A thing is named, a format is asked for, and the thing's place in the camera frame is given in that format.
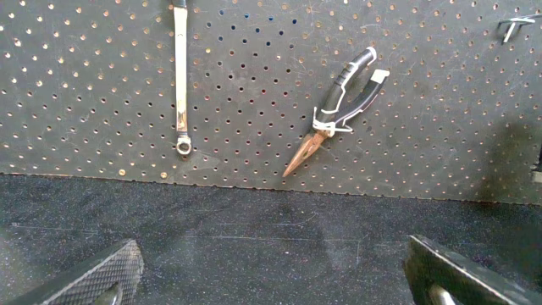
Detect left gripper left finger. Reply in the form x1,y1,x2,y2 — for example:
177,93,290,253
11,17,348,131
3,239,146,305

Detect black and white pliers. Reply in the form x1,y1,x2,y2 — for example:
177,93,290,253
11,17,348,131
281,46,391,179

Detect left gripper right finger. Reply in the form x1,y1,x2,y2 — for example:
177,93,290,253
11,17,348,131
403,235,542,305

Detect black pegboard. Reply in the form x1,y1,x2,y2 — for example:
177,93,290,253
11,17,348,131
0,0,542,207

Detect metal hook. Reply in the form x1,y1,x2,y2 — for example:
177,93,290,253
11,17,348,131
312,107,354,138
497,13,542,45

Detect wrench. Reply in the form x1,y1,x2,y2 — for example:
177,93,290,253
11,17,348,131
172,0,194,157

